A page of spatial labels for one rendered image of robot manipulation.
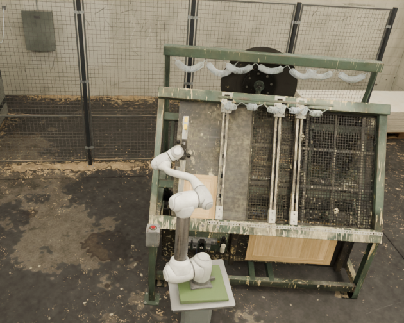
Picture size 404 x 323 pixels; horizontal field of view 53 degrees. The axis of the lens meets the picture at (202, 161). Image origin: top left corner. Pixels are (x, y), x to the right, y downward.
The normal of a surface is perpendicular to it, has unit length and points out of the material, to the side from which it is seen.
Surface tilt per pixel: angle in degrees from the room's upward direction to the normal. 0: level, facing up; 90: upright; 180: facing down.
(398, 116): 90
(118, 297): 0
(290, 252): 90
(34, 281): 0
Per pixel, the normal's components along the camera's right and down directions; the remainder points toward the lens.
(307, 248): -0.01, 0.52
